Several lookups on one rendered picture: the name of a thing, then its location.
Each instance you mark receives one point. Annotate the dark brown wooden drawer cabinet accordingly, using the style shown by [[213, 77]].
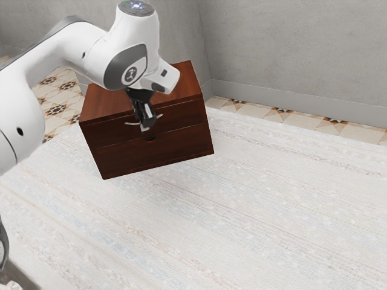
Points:
[[151, 151]]

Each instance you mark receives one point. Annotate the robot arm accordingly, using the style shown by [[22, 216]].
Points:
[[69, 48]]

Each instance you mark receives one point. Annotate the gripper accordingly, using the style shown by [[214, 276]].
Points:
[[139, 94]]

